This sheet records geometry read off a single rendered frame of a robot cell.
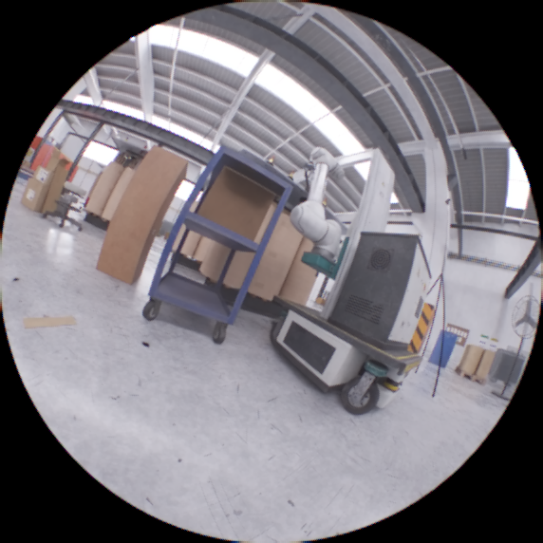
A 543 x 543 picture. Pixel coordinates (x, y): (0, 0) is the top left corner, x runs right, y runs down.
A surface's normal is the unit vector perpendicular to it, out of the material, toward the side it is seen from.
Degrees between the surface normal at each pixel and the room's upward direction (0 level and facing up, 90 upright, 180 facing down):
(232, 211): 90
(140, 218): 90
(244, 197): 90
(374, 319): 90
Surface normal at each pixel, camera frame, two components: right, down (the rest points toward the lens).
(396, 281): -0.79, -0.36
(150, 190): 0.47, 0.17
